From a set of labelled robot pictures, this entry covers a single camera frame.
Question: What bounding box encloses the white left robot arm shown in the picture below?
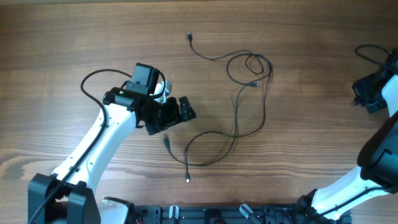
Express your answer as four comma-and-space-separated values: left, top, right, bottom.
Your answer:
28, 82, 196, 223

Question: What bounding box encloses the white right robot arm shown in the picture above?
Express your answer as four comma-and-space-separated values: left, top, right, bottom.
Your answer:
292, 46, 397, 223

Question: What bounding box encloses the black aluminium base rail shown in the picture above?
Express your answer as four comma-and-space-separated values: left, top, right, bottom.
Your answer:
133, 203, 352, 224

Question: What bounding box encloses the thin black usb cable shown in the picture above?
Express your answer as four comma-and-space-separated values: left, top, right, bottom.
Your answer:
184, 31, 274, 183

